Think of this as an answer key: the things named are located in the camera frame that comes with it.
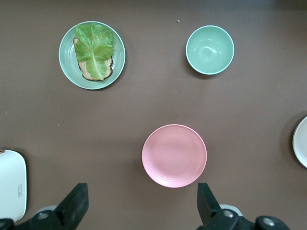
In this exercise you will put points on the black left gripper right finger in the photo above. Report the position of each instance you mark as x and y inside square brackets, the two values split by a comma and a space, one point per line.
[208, 206]

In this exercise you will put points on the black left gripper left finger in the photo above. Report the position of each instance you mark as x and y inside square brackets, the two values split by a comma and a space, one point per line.
[72, 208]

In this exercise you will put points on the pink plate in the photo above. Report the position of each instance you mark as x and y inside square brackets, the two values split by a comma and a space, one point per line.
[173, 155]

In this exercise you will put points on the white toaster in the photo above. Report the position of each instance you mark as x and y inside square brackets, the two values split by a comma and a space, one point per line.
[12, 182]

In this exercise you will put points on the beige plate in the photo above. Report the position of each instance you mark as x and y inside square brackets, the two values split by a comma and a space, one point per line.
[302, 143]

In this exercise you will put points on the brown table cloth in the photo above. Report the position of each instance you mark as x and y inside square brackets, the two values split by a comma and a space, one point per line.
[153, 103]

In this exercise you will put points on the green plate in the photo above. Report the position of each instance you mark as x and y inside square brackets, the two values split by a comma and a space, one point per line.
[67, 69]

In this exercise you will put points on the toasted bread slice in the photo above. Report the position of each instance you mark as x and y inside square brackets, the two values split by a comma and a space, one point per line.
[108, 65]

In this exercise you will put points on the green bowl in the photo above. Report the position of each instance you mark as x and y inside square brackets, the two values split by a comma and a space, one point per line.
[209, 50]

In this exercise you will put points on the green lettuce leaf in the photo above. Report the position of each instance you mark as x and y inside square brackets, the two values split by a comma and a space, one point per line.
[93, 48]

